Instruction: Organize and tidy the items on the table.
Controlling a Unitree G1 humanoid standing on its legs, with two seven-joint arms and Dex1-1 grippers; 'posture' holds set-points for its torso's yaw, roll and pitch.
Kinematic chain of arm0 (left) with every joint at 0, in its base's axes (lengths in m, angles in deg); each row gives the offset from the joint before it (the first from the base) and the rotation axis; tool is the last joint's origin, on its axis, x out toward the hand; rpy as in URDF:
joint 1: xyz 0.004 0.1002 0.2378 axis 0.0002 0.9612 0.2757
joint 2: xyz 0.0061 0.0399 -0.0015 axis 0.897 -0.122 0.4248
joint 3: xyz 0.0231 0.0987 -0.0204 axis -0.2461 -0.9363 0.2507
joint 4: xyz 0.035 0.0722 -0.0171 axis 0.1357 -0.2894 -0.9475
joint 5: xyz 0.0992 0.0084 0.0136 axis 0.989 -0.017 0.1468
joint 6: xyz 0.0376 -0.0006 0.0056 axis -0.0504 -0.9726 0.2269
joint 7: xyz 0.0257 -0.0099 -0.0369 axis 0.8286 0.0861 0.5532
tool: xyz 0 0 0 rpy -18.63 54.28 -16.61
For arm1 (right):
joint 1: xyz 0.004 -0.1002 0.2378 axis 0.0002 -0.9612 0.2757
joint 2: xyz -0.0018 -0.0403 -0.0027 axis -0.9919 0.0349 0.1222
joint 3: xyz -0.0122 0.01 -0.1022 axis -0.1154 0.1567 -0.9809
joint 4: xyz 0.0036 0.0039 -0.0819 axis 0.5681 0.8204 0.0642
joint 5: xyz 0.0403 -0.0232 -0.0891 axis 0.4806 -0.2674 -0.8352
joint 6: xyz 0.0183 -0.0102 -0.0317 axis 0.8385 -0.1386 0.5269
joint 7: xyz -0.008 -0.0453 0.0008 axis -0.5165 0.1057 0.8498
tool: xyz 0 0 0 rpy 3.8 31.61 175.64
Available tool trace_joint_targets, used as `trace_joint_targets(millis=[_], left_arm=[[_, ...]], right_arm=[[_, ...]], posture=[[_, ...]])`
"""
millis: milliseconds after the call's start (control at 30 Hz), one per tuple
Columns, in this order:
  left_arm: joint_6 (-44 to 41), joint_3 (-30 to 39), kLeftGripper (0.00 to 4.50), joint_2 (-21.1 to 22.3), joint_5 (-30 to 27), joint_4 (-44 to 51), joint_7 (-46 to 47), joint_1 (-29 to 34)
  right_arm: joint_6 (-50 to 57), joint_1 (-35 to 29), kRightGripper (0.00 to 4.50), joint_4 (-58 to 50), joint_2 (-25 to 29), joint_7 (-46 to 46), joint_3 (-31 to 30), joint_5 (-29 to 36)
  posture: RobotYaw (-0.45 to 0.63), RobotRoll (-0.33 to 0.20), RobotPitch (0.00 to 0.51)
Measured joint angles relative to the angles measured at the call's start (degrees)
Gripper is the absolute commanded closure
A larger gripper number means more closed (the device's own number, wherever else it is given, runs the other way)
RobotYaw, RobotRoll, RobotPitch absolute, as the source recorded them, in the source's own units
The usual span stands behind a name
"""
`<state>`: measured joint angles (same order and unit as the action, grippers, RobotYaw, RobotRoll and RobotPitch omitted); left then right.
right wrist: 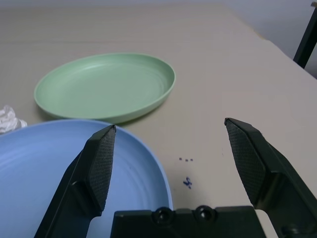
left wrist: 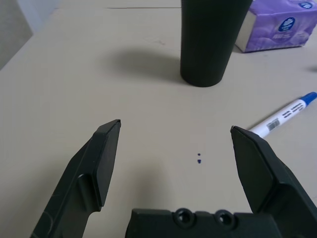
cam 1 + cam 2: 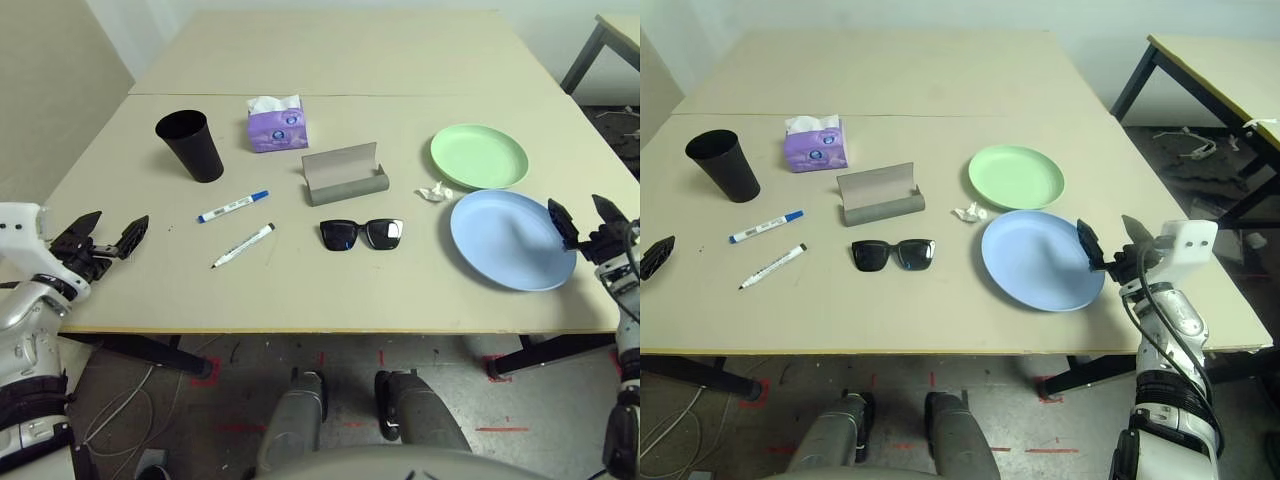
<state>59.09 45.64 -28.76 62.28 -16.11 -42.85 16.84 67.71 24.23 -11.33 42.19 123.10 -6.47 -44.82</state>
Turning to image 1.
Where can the table with black metal frame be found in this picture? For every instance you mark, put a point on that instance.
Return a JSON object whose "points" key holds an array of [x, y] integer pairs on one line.
{"points": [[307, 37]]}

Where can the green plastic plate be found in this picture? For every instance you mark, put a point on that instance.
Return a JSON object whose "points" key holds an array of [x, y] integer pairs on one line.
{"points": [[104, 86]]}

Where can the blue plastic plate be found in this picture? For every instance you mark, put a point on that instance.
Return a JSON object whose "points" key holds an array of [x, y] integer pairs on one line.
{"points": [[37, 161]]}

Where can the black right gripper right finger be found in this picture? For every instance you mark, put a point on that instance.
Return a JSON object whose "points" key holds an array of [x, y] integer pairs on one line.
{"points": [[272, 178]]}

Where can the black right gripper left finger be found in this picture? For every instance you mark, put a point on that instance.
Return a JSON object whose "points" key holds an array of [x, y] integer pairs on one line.
{"points": [[81, 178]]}

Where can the white tissue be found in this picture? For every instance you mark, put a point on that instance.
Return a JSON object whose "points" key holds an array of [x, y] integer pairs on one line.
{"points": [[7, 121]]}

